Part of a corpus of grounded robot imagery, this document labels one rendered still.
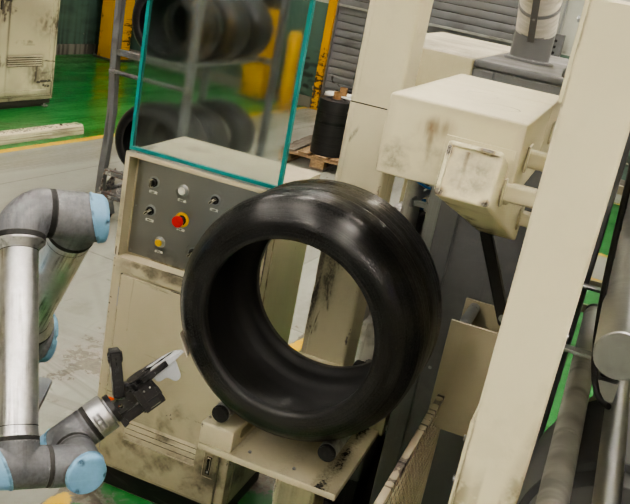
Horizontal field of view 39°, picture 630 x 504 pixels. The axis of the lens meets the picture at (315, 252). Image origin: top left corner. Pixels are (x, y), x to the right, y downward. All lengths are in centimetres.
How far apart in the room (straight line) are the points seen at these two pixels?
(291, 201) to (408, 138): 44
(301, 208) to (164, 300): 120
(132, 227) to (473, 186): 182
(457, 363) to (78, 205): 100
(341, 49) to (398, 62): 987
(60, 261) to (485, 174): 114
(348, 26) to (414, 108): 1047
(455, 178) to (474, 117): 13
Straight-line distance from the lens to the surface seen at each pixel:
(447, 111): 156
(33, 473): 196
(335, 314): 239
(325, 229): 189
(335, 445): 212
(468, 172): 147
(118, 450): 337
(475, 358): 225
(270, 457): 224
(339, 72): 1209
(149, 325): 310
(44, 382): 288
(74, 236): 212
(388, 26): 222
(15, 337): 199
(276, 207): 194
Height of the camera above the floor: 198
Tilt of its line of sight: 18 degrees down
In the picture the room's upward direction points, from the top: 11 degrees clockwise
